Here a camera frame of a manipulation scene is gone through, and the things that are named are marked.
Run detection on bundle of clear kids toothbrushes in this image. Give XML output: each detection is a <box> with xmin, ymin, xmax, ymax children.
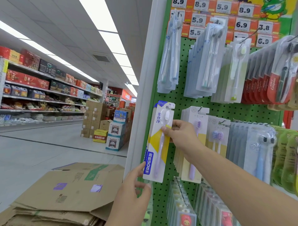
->
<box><xmin>140</xmin><ymin>196</ymin><xmax>154</xmax><ymax>226</ymax></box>

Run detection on person's right hand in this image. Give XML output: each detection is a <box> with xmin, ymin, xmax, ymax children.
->
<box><xmin>160</xmin><ymin>120</ymin><xmax>203</xmax><ymax>156</ymax></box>

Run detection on red yellow carton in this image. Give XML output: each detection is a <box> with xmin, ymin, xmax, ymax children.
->
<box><xmin>93</xmin><ymin>129</ymin><xmax>109</xmax><ymax>142</ymax></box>

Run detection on red cola poster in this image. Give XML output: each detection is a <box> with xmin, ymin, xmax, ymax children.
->
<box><xmin>282</xmin><ymin>109</ymin><xmax>298</xmax><ymax>131</ymax></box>

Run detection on bundle of cartoon toothbrush boxes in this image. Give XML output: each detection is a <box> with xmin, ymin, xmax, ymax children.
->
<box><xmin>166</xmin><ymin>177</ymin><xmax>198</xmax><ymax>226</ymax></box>

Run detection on bundle of green toothbrush packs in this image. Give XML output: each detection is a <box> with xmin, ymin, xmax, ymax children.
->
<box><xmin>211</xmin><ymin>37</ymin><xmax>252</xmax><ymax>104</ymax></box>

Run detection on purple twin toothbrush yellow card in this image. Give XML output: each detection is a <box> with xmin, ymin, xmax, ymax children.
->
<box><xmin>205</xmin><ymin>116</ymin><xmax>231</xmax><ymax>159</ymax></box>

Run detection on row of twin toothbrush packs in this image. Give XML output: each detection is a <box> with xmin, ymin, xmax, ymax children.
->
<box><xmin>184</xmin><ymin>21</ymin><xmax>229</xmax><ymax>98</ymax></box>

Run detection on person's left hand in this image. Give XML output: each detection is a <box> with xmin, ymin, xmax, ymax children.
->
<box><xmin>106</xmin><ymin>162</ymin><xmax>153</xmax><ymax>226</ymax></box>

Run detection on stocked store shelves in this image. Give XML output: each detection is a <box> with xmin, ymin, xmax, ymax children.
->
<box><xmin>0</xmin><ymin>46</ymin><xmax>104</xmax><ymax>126</ymax></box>

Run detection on yellow frog poster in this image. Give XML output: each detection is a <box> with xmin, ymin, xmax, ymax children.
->
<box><xmin>251</xmin><ymin>0</ymin><xmax>298</xmax><ymax>21</ymax></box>

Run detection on row of green pink packs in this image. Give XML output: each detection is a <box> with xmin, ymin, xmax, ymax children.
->
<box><xmin>272</xmin><ymin>126</ymin><xmax>298</xmax><ymax>196</ymax></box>

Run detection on stack of brown cartons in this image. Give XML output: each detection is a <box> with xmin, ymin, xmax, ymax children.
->
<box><xmin>81</xmin><ymin>100</ymin><xmax>108</xmax><ymax>138</ymax></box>

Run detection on row of red cartoon packs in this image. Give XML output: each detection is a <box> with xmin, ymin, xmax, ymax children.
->
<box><xmin>275</xmin><ymin>79</ymin><xmax>298</xmax><ymax>110</ymax></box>

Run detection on row of blue toothbrush packs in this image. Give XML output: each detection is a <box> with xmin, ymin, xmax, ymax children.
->
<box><xmin>157</xmin><ymin>9</ymin><xmax>185</xmax><ymax>94</ymax></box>

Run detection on white yellow blue toothbrush pack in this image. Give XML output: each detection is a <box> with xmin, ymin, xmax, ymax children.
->
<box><xmin>143</xmin><ymin>101</ymin><xmax>176</xmax><ymax>183</ymax></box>

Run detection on bundle of clear blue toothbrush blisters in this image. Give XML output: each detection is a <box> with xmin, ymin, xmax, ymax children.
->
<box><xmin>227</xmin><ymin>122</ymin><xmax>278</xmax><ymax>184</ymax></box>

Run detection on white blue carton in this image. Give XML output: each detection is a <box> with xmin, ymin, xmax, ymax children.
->
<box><xmin>106</xmin><ymin>108</ymin><xmax>133</xmax><ymax>151</ymax></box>

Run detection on green pegboard display rack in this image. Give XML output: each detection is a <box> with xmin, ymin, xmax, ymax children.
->
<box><xmin>140</xmin><ymin>35</ymin><xmax>298</xmax><ymax>226</ymax></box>

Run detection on purple single toothbrush yellow card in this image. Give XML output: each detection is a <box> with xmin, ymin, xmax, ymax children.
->
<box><xmin>179</xmin><ymin>106</ymin><xmax>210</xmax><ymax>183</ymax></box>

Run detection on pile of red grey toothbrush packs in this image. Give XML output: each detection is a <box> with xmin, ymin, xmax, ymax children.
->
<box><xmin>241</xmin><ymin>36</ymin><xmax>298</xmax><ymax>105</ymax></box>

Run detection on pile of flattened cardboard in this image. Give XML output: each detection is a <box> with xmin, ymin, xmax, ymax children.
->
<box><xmin>0</xmin><ymin>162</ymin><xmax>125</xmax><ymax>226</ymax></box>

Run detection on rows of orange price tags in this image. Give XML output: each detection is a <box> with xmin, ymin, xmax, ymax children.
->
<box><xmin>170</xmin><ymin>0</ymin><xmax>282</xmax><ymax>48</ymax></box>

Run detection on person's right forearm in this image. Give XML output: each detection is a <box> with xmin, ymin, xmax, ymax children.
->
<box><xmin>184</xmin><ymin>142</ymin><xmax>298</xmax><ymax>226</ymax></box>

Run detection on ceiling light strip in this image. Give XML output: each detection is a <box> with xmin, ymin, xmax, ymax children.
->
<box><xmin>0</xmin><ymin>21</ymin><xmax>99</xmax><ymax>84</ymax></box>
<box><xmin>79</xmin><ymin>0</ymin><xmax>139</xmax><ymax>97</ymax></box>

